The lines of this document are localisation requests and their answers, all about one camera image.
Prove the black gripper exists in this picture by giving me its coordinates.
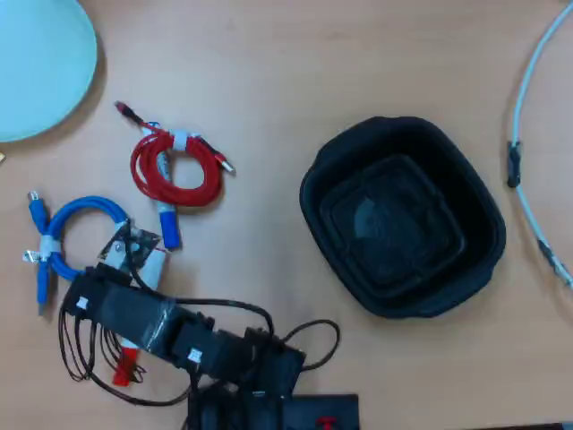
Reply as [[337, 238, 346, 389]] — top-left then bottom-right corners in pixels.
[[61, 218, 163, 323]]

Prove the white marker with red cap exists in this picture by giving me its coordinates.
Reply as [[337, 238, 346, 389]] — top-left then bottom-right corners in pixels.
[[111, 245, 170, 387]]

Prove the black plastic bowl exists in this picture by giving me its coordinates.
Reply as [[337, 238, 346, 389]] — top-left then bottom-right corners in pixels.
[[298, 115, 508, 320]]

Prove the blue capped marker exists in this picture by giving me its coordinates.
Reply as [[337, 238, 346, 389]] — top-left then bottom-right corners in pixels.
[[142, 120, 183, 250]]

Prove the light blue round plate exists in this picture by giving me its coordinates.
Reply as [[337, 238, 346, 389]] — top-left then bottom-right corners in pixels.
[[0, 0, 98, 143]]

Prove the coiled blue USB cable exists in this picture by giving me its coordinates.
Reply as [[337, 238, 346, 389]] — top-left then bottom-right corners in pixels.
[[21, 190, 135, 317]]

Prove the coiled red USB cable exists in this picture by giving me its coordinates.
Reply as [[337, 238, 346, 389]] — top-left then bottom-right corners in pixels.
[[114, 100, 237, 208]]

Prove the black camera cable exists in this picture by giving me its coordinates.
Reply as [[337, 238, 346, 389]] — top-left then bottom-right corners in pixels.
[[89, 257, 341, 408]]

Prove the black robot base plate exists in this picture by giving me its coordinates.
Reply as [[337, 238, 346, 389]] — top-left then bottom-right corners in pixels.
[[186, 387, 362, 430]]

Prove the grey cable with black clips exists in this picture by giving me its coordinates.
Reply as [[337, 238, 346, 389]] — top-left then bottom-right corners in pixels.
[[507, 0, 573, 290]]

